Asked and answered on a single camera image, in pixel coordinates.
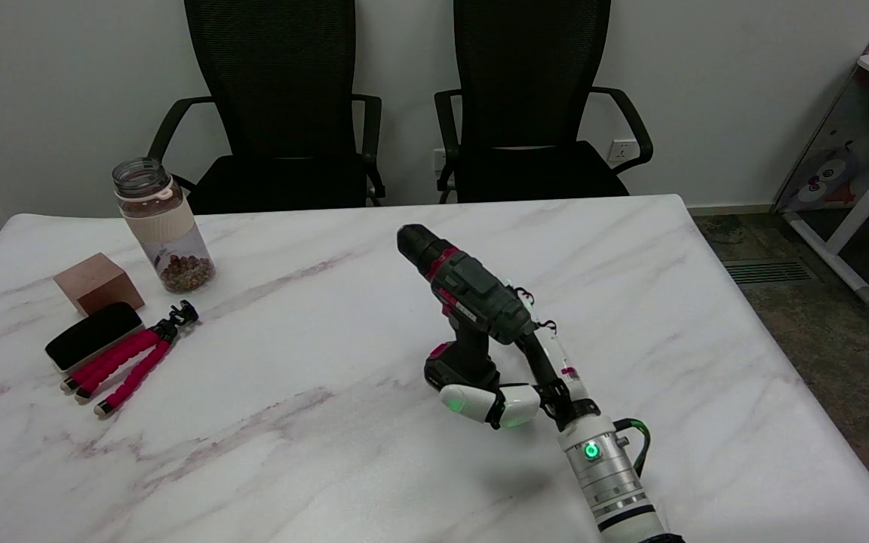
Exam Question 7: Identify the glass jar with nuts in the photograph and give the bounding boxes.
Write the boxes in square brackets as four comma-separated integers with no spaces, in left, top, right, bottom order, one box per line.
[112,157,217,294]

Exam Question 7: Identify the red flexible mini tripod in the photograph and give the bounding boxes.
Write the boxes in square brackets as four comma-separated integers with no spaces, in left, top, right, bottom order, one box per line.
[60,300,200,419]

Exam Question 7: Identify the dark green power screwdriver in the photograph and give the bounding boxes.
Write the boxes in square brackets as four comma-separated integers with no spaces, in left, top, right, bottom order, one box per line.
[395,223,538,399]

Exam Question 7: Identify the black mesh office chair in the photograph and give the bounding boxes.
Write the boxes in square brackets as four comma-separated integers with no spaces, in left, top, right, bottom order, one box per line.
[148,0,387,216]
[434,0,654,204]

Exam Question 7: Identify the dark floor vent grille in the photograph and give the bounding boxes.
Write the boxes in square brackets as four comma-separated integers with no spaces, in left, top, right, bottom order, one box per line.
[723,259,817,286]

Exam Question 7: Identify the brown wooden cube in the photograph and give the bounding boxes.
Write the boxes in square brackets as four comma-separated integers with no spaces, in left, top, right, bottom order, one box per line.
[54,253,146,316]

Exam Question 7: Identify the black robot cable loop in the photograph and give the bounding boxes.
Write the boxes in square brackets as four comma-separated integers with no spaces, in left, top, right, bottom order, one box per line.
[614,418,652,477]

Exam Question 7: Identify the white desk with owl panel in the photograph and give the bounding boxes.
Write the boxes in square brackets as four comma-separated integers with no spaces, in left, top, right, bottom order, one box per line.
[772,54,869,307]

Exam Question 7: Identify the black whiteboard eraser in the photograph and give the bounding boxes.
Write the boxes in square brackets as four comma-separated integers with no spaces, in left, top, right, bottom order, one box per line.
[45,302,144,373]

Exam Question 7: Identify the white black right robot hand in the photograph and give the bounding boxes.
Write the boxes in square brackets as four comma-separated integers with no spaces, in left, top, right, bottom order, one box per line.
[439,282,601,433]

